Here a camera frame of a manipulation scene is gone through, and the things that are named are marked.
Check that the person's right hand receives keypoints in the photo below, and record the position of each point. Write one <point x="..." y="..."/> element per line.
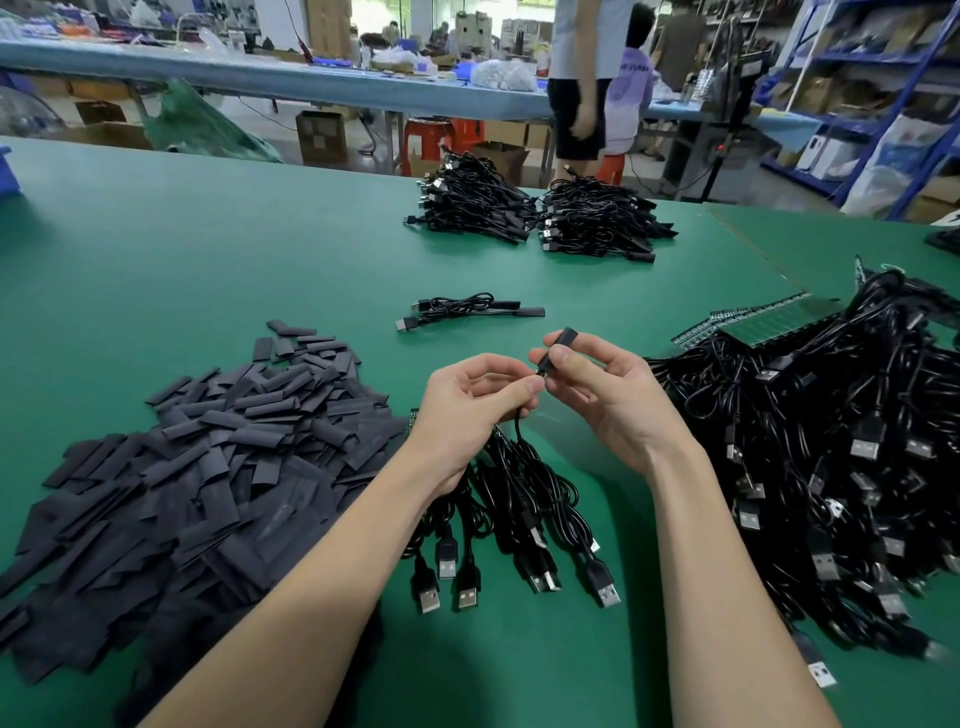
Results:
<point x="615" y="402"/>

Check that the pile of black sleeve strips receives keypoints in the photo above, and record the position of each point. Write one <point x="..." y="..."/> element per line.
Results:
<point x="180" y="495"/>

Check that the person's left hand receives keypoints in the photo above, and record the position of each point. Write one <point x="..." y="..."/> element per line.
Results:
<point x="462" y="420"/>

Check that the blue metal shelving rack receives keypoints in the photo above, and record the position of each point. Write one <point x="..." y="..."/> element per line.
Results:
<point x="870" y="68"/>

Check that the small upright cardboard box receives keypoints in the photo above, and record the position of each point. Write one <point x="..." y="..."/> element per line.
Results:
<point x="321" y="138"/>

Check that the orange plastic stool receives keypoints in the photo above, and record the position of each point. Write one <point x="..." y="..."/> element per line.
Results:
<point x="611" y="168"/>

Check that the red plastic stool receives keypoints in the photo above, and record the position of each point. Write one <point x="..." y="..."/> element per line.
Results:
<point x="435" y="135"/>

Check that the open cardboard box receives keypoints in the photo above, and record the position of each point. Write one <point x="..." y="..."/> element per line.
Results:
<point x="98" y="135"/>

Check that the green circuit board panel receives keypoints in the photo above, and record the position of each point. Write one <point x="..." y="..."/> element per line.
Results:
<point x="773" y="320"/>

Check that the person's left forearm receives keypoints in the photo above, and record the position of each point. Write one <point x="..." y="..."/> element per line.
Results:
<point x="300" y="600"/>

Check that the white plastic bag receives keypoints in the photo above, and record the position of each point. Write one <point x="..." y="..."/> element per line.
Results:
<point x="897" y="165"/>

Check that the brown cardboard box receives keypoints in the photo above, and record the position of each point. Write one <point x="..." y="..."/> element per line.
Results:
<point x="498" y="162"/>

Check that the person's right forearm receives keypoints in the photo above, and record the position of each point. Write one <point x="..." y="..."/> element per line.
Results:
<point x="750" y="600"/>

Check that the blue plastic bin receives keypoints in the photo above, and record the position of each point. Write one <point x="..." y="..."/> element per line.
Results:
<point x="8" y="173"/>

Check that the black tripod stand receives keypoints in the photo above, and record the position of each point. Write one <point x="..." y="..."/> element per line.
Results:
<point x="728" y="90"/>

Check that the green plastic bag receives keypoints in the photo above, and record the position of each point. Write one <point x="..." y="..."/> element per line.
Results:
<point x="203" y="128"/>

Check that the long blue work table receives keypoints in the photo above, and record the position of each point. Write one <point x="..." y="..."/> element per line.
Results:
<point x="225" y="72"/>

